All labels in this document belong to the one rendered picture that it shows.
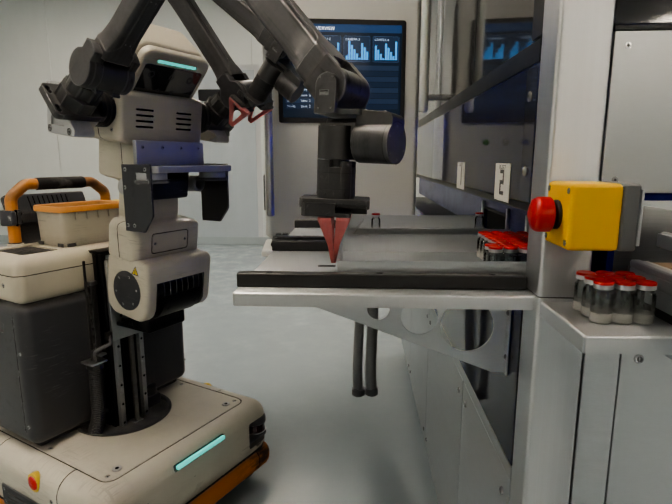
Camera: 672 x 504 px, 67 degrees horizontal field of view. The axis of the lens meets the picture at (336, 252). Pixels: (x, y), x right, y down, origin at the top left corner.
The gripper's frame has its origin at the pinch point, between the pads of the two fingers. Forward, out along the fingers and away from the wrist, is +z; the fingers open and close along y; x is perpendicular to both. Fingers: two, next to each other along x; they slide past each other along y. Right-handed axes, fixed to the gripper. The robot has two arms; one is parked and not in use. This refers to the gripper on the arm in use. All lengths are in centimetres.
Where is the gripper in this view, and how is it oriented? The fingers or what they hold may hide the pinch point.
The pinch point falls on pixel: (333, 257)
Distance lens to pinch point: 77.1
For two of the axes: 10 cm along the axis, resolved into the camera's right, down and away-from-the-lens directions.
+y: 10.0, 0.4, -0.6
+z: -0.3, 9.8, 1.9
